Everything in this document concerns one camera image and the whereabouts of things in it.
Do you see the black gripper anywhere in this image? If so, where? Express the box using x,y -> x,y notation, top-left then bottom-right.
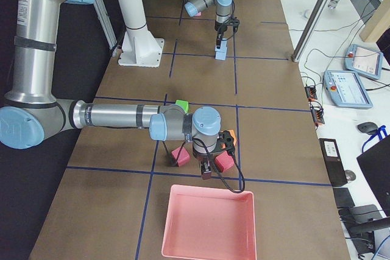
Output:
214,17 -> 240,49
193,131 -> 235,180

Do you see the light blue foam block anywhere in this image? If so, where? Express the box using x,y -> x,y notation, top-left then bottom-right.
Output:
215,51 -> 227,61
214,42 -> 227,54

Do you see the red foam block near tray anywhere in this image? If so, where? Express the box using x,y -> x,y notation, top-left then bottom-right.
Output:
214,151 -> 234,173

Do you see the red foam block inner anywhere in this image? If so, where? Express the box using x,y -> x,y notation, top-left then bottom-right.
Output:
171,147 -> 190,167

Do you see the orange foam block right side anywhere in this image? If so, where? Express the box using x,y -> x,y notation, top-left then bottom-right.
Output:
224,130 -> 237,146

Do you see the pink plastic tray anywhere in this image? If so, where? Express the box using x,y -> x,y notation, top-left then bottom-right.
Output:
161,184 -> 257,259

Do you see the green foam block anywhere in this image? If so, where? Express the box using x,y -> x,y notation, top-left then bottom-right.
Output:
175,99 -> 189,113

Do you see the black box with label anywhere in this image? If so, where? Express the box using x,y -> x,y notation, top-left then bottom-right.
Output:
319,138 -> 347,187

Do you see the near teach pendant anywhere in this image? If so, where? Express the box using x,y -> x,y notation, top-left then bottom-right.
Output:
324,70 -> 373,109

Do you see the teach pendant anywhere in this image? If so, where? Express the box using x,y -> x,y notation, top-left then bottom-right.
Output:
344,44 -> 384,80
324,70 -> 373,109

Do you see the far teach pendant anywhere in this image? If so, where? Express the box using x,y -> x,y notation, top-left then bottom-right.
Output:
344,44 -> 384,80

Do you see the black computer mouse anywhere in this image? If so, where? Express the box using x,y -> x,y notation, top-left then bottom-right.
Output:
357,122 -> 378,135

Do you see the aluminium frame post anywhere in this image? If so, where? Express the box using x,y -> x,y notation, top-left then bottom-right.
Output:
291,0 -> 330,63

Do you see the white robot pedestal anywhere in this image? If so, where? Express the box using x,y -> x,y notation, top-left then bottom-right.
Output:
118,0 -> 165,68

